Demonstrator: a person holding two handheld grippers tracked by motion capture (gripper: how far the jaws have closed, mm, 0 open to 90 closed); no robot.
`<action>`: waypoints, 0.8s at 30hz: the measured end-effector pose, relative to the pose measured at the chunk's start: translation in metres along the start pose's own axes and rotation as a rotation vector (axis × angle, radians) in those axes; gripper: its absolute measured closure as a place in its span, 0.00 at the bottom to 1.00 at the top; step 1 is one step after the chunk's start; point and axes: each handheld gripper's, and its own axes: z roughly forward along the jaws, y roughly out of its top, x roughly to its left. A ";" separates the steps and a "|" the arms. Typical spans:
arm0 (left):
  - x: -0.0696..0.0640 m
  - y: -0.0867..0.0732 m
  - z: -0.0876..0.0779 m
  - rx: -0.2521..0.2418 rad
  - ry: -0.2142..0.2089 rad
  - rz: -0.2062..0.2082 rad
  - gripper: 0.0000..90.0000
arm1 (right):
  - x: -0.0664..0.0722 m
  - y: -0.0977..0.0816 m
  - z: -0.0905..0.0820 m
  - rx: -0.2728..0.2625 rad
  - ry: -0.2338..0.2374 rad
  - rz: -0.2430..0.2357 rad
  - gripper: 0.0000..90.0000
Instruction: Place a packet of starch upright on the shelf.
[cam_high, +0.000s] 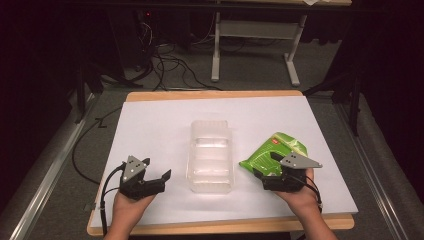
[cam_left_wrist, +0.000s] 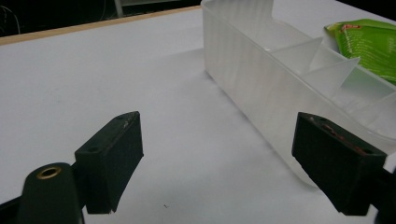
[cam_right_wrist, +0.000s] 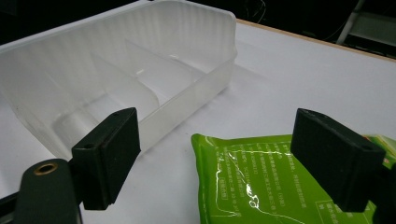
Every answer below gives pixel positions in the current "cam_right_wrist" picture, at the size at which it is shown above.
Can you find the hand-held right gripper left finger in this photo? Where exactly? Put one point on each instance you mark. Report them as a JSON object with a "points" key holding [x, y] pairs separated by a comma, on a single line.
{"points": [[107, 161]]}

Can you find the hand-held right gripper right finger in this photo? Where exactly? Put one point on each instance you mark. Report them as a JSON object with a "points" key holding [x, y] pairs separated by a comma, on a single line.
{"points": [[336, 161]]}

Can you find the green snack packet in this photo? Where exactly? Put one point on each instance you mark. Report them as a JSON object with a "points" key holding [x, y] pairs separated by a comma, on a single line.
{"points": [[258, 183]]}

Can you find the grey metal stand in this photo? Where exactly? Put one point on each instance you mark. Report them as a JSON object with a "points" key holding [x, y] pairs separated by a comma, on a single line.
{"points": [[367, 25]]}

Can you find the translucent plastic divided bin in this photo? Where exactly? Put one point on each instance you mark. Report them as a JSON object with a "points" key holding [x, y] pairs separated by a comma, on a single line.
{"points": [[130, 71]]}

